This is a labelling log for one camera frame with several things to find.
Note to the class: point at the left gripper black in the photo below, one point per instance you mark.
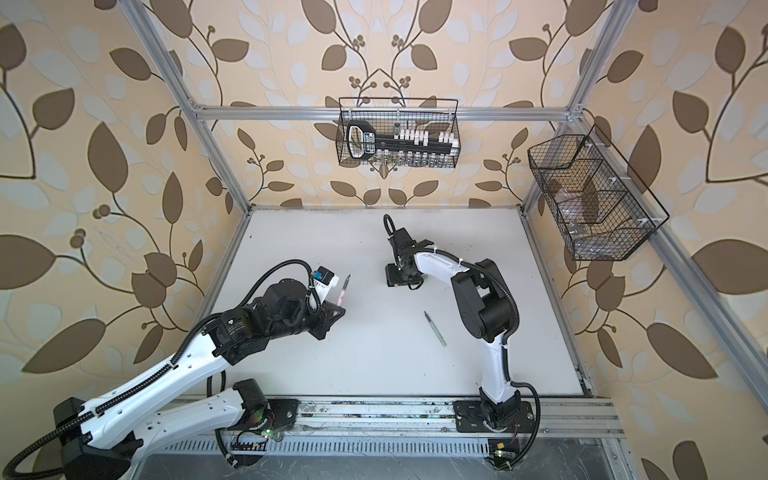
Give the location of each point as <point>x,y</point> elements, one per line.
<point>325,323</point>

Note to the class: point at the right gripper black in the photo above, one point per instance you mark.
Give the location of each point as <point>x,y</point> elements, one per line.
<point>392,278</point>

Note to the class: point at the pink fountain pen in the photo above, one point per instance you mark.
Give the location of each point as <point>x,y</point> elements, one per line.
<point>343,291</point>

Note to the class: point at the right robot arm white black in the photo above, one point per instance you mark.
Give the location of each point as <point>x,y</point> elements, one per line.
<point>488,312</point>

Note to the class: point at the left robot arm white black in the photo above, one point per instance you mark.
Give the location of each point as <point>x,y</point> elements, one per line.
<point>101,438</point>

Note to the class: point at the black socket holder tool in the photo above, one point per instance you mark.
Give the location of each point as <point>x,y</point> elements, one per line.
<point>394,142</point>

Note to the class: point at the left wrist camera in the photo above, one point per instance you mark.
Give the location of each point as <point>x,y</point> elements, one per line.
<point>323,280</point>

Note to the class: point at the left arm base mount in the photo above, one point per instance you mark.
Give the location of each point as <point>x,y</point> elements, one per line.
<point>273,414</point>

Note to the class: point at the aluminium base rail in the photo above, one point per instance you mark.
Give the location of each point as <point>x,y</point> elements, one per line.
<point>421,426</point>

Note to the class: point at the rear wire basket black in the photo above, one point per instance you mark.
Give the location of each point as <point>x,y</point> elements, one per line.
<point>432,113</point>

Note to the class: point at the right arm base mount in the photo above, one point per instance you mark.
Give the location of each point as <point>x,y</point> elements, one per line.
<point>480,416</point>

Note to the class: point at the side wire basket black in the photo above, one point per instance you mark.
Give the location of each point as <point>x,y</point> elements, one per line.
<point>602,207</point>

